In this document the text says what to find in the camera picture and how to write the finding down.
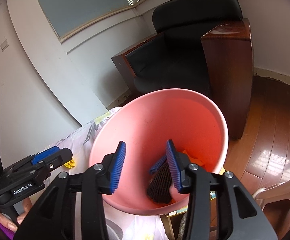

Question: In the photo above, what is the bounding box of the left hand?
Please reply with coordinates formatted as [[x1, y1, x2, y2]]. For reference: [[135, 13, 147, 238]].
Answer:
[[0, 198, 33, 232]]

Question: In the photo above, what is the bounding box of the yellow plastic bag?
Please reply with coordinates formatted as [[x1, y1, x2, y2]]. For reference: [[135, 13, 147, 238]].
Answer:
[[64, 158, 76, 169]]

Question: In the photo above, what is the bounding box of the white plastic chair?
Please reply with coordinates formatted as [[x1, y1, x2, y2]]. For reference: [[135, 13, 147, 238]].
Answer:
[[253, 180, 290, 239]]

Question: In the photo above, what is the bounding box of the black foam net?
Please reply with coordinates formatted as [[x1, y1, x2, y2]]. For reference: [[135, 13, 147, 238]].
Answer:
[[146, 161, 172, 204]]

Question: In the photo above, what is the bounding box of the pink plastic trash bin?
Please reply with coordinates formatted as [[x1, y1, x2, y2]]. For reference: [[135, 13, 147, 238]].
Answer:
[[89, 89, 229, 216]]

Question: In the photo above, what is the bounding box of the blue cloth piece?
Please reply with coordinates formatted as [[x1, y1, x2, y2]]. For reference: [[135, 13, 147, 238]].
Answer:
[[149, 155, 167, 175]]

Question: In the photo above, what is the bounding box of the black leather armchair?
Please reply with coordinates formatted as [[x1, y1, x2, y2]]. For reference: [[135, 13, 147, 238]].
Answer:
[[112, 0, 254, 139]]

